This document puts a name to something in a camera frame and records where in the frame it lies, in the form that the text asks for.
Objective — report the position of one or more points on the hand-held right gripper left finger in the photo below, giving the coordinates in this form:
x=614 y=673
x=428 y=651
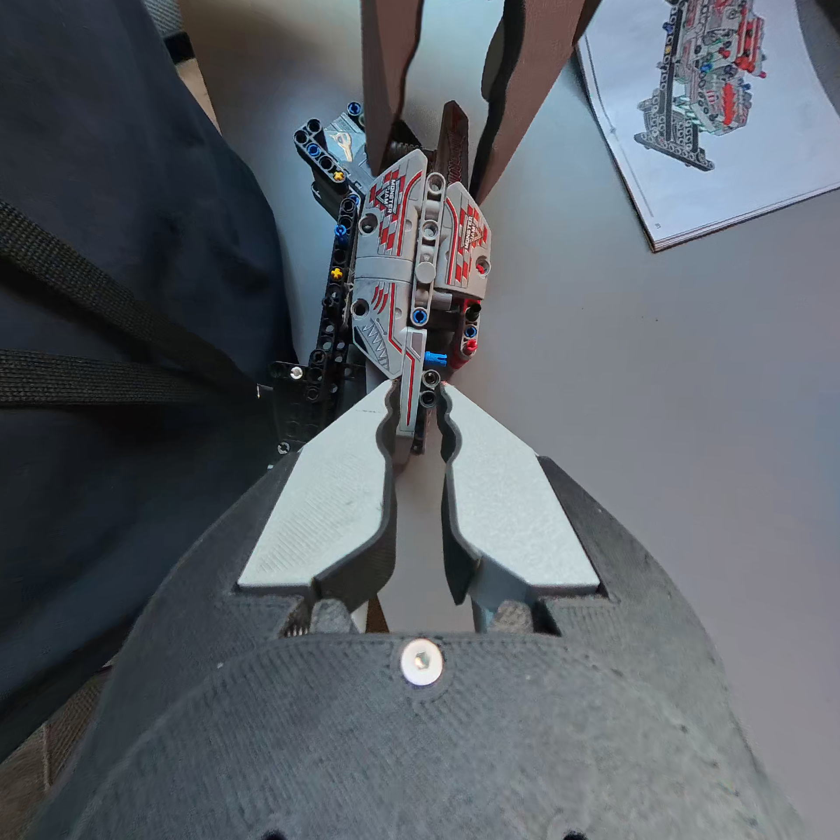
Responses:
x=328 y=505

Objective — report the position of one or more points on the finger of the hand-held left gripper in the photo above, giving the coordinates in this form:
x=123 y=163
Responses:
x=387 y=65
x=531 y=65

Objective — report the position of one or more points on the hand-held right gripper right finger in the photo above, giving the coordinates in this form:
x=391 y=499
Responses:
x=518 y=512

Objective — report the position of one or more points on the grey red lego truck model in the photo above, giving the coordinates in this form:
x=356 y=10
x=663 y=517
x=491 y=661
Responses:
x=394 y=262

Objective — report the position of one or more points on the lego instruction booklet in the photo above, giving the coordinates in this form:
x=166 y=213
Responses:
x=735 y=164

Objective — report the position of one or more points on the person's dark clothing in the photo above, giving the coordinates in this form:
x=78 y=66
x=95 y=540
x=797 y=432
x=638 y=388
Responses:
x=131 y=262

